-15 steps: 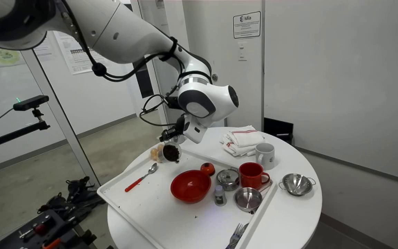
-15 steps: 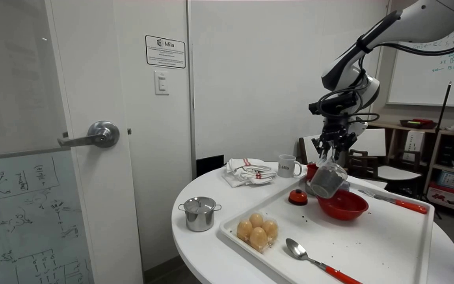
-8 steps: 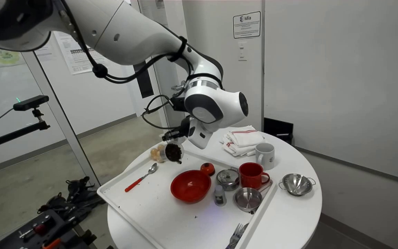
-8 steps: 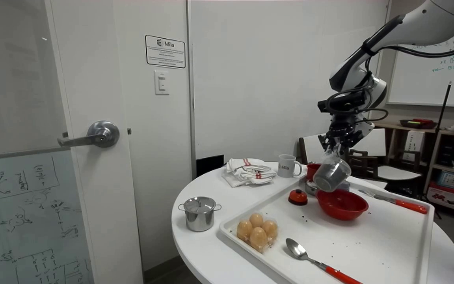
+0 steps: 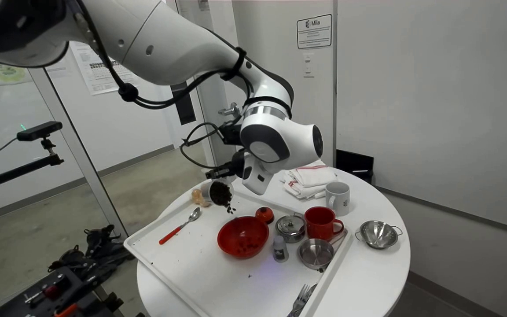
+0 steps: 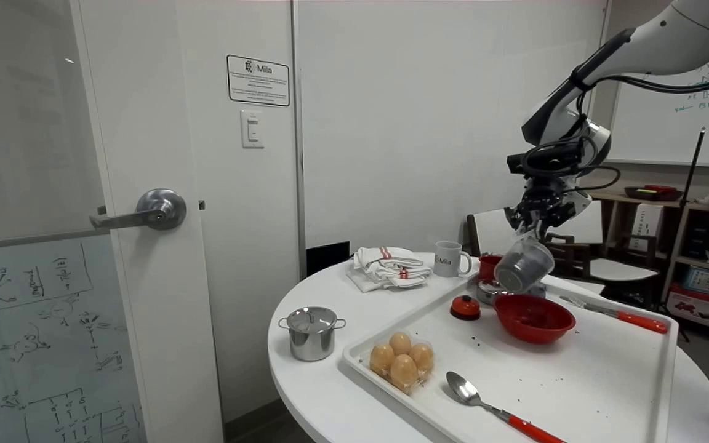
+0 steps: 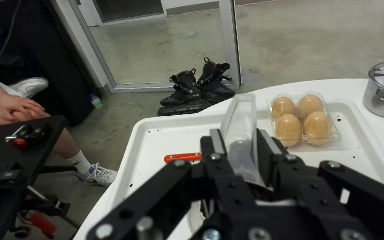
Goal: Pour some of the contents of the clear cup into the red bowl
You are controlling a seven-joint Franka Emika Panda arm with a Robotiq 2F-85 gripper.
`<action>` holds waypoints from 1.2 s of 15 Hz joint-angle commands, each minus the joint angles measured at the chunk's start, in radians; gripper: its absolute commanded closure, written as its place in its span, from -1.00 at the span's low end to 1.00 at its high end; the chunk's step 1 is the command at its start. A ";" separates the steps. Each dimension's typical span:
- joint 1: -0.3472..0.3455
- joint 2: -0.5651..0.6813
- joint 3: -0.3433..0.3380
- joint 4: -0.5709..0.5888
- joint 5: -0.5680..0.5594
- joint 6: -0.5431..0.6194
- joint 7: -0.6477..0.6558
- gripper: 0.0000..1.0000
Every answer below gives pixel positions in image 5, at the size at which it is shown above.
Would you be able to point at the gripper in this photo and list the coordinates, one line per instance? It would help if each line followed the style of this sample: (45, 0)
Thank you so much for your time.
(238, 164)

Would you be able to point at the white tray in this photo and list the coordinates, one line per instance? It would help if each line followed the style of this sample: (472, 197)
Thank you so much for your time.
(218, 277)

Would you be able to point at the clear cup with coffee beans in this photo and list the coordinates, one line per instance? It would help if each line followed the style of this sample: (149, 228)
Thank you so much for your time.
(218, 193)

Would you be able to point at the small red lid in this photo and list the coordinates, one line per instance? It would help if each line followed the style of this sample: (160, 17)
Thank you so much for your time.
(264, 214)

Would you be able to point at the red bowl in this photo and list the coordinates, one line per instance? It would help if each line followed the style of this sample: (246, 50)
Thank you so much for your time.
(242, 237)

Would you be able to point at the black box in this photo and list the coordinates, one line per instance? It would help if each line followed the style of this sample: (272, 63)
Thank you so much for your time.
(355, 164)

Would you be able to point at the small steel pot with lid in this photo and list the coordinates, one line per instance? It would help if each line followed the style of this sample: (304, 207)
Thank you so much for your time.
(290, 227)

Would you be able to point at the small steel bowl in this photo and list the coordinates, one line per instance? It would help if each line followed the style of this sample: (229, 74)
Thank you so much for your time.
(315, 253)

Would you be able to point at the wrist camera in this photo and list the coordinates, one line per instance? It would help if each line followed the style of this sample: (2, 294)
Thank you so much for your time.
(232, 134)

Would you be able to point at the bunch of steel forks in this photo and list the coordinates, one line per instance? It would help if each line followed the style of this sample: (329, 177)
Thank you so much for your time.
(301, 301)

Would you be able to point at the small shaker bottle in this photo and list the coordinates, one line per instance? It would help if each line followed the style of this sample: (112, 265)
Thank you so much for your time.
(280, 252)

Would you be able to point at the white mug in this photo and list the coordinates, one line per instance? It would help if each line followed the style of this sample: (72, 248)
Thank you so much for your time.
(338, 198)

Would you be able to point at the red mug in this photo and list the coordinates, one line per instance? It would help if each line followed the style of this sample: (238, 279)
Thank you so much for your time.
(320, 223)

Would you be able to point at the wall sign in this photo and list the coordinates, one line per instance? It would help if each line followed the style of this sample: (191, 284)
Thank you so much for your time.
(314, 31)

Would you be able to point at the folded white towel red stripes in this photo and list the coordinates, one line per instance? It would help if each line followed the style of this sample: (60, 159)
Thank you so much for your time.
(310, 178)

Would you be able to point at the paper sheet with table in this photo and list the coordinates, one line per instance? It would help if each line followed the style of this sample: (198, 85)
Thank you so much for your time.
(99, 75)

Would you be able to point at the poster with green circle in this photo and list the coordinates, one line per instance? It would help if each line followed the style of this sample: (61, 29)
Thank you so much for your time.
(2, 72)

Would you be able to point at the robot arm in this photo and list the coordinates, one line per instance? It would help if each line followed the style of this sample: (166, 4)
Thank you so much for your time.
(170, 48)

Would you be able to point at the camera on mount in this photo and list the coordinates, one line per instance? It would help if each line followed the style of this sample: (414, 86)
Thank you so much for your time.
(38, 131)

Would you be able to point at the heap of black gear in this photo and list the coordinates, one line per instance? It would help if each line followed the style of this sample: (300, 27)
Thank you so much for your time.
(97, 251)

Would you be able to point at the light switch plate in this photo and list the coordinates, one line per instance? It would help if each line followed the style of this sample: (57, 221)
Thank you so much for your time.
(308, 65)

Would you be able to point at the small beige lump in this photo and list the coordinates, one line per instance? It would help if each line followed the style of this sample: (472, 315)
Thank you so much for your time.
(199, 198)

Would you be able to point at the cluster of coffee beans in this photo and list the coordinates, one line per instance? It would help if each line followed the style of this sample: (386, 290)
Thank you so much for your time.
(230, 209)

